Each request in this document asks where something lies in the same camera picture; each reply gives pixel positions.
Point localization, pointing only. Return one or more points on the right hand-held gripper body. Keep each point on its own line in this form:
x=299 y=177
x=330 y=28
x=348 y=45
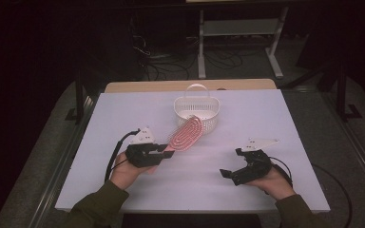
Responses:
x=253 y=164

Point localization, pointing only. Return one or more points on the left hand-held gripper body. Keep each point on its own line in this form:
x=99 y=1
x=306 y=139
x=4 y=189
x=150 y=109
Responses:
x=141 y=155

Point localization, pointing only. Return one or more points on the pink hairbrush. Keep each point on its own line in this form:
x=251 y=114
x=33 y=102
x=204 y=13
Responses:
x=187 y=133

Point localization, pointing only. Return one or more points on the white plastic basket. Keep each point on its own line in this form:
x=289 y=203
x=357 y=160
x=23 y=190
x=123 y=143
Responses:
x=199 y=109

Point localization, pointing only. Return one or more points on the person's left hand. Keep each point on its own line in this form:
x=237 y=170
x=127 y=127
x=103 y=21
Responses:
x=125 y=174

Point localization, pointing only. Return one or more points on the person's right hand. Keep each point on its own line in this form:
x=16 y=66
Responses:
x=274 y=185

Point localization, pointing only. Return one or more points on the black metal stand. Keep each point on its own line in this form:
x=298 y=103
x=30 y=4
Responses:
x=80 y=95
x=342 y=91

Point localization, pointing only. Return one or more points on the white metal stand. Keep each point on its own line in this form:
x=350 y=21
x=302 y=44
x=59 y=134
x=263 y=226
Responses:
x=240 y=28

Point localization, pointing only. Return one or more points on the metal frame rail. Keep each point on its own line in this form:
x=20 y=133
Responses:
x=60 y=171
x=355 y=142

